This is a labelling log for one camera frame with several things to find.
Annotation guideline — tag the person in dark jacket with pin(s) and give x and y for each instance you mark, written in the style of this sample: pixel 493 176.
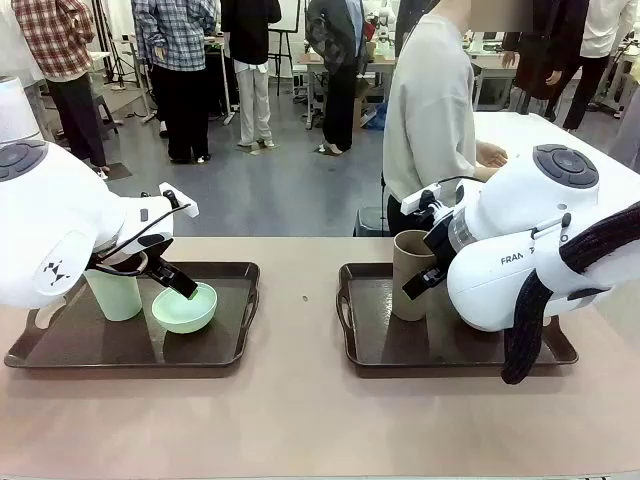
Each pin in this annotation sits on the person in dark jacket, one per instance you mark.
pixel 335 40

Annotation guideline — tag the light green bowl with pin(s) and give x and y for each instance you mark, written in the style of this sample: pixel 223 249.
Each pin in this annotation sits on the light green bowl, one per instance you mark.
pixel 185 317

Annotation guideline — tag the white background workbench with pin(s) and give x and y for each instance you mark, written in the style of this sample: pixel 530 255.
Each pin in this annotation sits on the white background workbench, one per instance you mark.
pixel 312 62

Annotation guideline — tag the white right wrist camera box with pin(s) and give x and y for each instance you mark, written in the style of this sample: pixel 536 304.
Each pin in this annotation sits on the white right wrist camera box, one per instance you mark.
pixel 417 200

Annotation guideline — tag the tall light green cup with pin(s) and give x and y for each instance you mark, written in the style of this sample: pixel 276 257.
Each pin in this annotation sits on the tall light green cup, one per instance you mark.
pixel 117 297

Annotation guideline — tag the person in black top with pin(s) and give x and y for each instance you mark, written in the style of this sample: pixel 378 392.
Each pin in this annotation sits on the person in black top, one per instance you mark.
pixel 250 30

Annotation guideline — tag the person in red plaid shirt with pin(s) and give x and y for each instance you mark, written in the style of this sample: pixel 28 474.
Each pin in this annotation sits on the person in red plaid shirt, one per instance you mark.
pixel 55 35

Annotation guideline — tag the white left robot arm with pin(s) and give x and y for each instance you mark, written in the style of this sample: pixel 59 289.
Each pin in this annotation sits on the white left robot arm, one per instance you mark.
pixel 50 225

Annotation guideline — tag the whiteboard easel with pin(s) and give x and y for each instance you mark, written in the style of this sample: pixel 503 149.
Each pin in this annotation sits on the whiteboard easel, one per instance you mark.
pixel 287 15

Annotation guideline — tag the person in white shirt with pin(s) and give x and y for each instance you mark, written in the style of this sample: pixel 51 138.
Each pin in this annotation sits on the person in white shirt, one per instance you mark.
pixel 605 25

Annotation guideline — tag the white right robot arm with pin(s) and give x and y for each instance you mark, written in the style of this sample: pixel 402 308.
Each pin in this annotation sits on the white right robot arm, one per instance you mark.
pixel 500 225

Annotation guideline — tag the tall brown cup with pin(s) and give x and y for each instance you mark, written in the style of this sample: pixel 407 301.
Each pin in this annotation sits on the tall brown cup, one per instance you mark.
pixel 407 280

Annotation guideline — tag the person's right hand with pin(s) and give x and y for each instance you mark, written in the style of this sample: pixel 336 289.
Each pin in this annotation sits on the person's right hand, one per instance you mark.
pixel 492 154

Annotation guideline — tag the blue bag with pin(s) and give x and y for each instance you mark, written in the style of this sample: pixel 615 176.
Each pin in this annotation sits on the blue bag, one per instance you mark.
pixel 380 114

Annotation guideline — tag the black tripod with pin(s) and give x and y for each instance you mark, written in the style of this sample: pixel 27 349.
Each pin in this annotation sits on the black tripod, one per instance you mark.
pixel 122 65

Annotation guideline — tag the person in black dress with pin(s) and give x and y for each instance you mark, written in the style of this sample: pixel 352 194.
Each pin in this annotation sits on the person in black dress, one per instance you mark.
pixel 540 60

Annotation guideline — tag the person in blue plaid shirt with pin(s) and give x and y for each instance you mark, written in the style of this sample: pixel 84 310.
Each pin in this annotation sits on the person in blue plaid shirt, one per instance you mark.
pixel 175 40

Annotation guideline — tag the dark brown serving tray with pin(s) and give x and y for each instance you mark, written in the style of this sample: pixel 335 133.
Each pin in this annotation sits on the dark brown serving tray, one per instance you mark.
pixel 125 345
pixel 400 350

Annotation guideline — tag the person in grey shirt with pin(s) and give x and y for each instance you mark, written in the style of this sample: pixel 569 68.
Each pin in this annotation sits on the person in grey shirt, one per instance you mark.
pixel 430 125

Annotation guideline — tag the grey plastic stool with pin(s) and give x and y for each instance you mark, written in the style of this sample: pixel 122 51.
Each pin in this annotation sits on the grey plastic stool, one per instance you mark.
pixel 370 222

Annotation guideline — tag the white cylindrical appliance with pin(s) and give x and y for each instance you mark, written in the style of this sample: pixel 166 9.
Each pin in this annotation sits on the white cylindrical appliance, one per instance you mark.
pixel 17 110

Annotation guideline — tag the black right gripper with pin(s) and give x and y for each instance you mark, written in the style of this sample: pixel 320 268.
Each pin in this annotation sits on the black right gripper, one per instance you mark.
pixel 440 245

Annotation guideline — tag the white side table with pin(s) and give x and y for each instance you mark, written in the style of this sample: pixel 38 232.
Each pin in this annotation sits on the white side table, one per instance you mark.
pixel 515 130

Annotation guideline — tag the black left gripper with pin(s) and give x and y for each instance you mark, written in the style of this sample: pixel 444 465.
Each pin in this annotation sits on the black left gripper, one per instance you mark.
pixel 150 265

